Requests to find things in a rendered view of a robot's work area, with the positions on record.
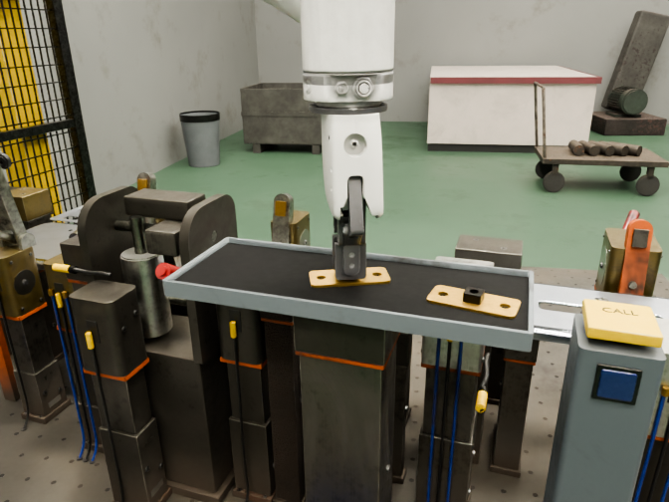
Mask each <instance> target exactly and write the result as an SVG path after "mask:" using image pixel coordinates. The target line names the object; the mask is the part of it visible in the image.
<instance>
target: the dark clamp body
mask: <svg viewBox="0 0 669 502"><path fill-rule="evenodd" d="M216 312H217V322H218V331H219V341H220V350H221V357H220V362H223V363H227V370H228V380H229V389H230V399H231V409H232V415H231V416H230V418H229V425H230V435H231V444H232V454H233V464H234V473H235V483H236V486H235V487H234V489H233V496H235V497H238V498H242V499H246V501H245V502H248V500H249V501H253V502H273V499H274V497H275V495H276V482H275V468H274V453H273V439H272V424H271V411H270V397H269V382H268V368H267V353H266V339H265V325H264V321H261V317H260V311H258V310H251V309H245V308H238V307H232V306H225V305H219V304H216Z"/></svg>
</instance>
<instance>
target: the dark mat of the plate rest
mask: <svg viewBox="0 0 669 502"><path fill-rule="evenodd" d="M371 267H383V268H385V269H386V271H387V273H388V275H389V277H390V283H388V284H376V285H360V286H343V287H326V288H313V287H312V286H311V281H310V272H311V271H320V270H334V267H333V255H331V254H323V253H314V252H305V251H296V250H288V249H279V248H270V247H262V246H253V245H244V244H236V243H227V244H226V245H224V246H223V247H222V248H220V249H219V250H217V251H216V252H214V253H213V254H211V255H210V256H209V257H207V258H206V259H204V260H203V261H201V262H200V263H198V264H197V265H196V266H194V267H193V268H191V269H190V270H188V271H187V272H185V273H184V274H182V275H181V276H180V277H178V278H177V279H175V280H174V281H181V282H188V283H195V284H202V285H209V286H215V287H222V288H229V289H236V290H243V291H250V292H257V293H264V294H271V295H278V296H285V297H292V298H299V299H306V300H313V301H320V302H327V303H334V304H341V305H348V306H355V307H362V308H368V309H375V310H382V311H389V312H396V313H403V314H410V315H417V316H424V317H431V318H438V319H445V320H452V321H459V322H466V323H473V324H480V325H487V326H494V327H501V328H508V329H514V330H521V331H527V330H528V309H529V277H522V276H513V275H504V274H496V273H487V272H478V271H470V270H461V269H452V268H443V267H435V266H426V265H417V264H409V263H400V262H391V261H383V260H374V259H366V268H371ZM438 285H443V286H448V287H453V288H459V289H464V290H466V288H467V287H473V288H478V289H484V290H485V294H490V295H496V296H501V297H506V298H512V299H517V300H519V301H521V306H520V309H519V311H518V313H517V316H516V318H515V319H505V318H500V317H495V316H490V315H485V314H480V313H475V312H470V311H466V310H461V309H456V308H451V307H446V306H441V305H436V304H431V303H428V302H427V297H428V295H429V294H430V293H431V291H432V290H433V289H434V288H435V286H438Z"/></svg>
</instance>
